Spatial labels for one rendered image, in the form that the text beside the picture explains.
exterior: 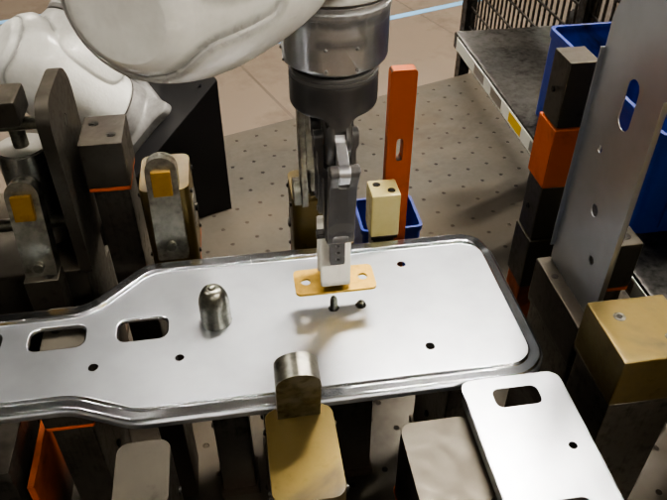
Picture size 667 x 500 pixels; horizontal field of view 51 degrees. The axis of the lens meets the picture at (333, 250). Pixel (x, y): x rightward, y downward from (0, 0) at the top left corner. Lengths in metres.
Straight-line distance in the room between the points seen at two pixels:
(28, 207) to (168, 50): 0.50
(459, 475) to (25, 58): 0.95
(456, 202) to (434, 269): 0.64
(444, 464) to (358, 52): 0.37
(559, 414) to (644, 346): 0.10
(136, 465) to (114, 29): 0.41
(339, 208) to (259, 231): 0.75
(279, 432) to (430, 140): 1.14
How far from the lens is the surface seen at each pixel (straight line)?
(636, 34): 0.68
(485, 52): 1.27
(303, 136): 0.78
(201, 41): 0.36
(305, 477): 0.57
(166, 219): 0.84
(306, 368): 0.54
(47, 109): 0.79
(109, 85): 1.32
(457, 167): 1.56
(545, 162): 0.89
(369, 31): 0.54
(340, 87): 0.56
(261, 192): 1.46
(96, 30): 0.37
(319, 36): 0.54
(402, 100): 0.79
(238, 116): 3.22
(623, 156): 0.70
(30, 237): 0.86
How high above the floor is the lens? 1.53
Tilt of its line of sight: 40 degrees down
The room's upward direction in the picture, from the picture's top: straight up
